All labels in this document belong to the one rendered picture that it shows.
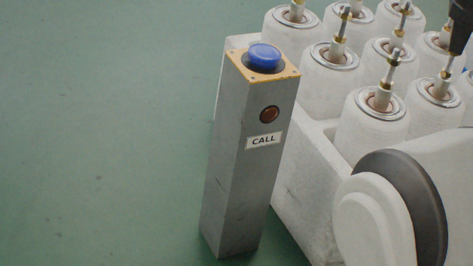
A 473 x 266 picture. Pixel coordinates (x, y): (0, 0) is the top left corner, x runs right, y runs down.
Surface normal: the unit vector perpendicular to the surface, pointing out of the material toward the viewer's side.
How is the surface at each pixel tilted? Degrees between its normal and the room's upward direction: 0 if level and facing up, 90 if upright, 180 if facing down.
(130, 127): 0
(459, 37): 90
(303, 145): 90
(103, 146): 0
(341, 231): 90
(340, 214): 90
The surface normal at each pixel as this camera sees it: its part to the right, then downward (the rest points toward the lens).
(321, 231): -0.89, 0.17
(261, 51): 0.14, -0.77
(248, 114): 0.43, 0.62
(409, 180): -0.51, -0.38
